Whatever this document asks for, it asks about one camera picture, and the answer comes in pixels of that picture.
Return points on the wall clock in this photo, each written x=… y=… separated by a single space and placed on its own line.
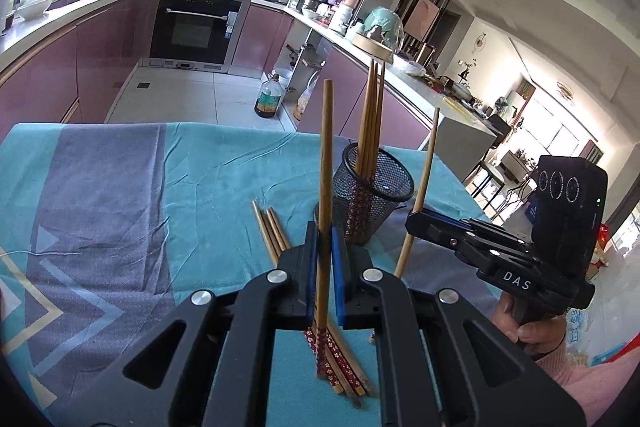
x=480 y=46

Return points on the dining chair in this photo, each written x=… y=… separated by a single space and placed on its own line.
x=487 y=187

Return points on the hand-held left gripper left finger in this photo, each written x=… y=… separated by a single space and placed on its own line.
x=312 y=267

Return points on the round ceiling lamp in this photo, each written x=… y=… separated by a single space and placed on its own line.
x=565 y=90

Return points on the person's right forearm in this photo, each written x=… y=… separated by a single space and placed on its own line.
x=590 y=382

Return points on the pink framed picture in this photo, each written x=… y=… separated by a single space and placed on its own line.
x=422 y=19

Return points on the large white bowl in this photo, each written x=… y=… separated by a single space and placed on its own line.
x=35 y=8

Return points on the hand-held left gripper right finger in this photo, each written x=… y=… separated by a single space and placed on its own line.
x=338 y=277

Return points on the pink base cabinet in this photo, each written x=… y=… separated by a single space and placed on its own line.
x=75 y=57
x=360 y=92
x=262 y=37

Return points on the teal plastic bag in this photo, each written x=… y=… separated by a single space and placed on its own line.
x=385 y=24

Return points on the person's right hand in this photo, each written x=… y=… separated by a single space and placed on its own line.
x=537 y=332

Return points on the plastic bag of food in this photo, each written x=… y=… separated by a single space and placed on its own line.
x=304 y=102

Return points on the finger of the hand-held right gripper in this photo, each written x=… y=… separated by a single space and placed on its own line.
x=452 y=215
x=430 y=229

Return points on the bowl in white bag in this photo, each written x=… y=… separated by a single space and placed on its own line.
x=409 y=67

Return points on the black mesh holder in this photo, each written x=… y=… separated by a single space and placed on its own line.
x=395 y=187

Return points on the cooking oil bottle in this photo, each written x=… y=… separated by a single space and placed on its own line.
x=269 y=99

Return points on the teal and grey tablecloth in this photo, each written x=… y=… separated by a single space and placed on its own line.
x=150 y=207

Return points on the built-in black oven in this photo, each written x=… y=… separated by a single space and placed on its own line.
x=195 y=27

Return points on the floral-tipped wooden chopstick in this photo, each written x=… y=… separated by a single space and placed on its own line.
x=371 y=117
x=427 y=167
x=364 y=142
x=269 y=232
x=326 y=157
x=381 y=117
x=376 y=107
x=275 y=227
x=281 y=229
x=260 y=221

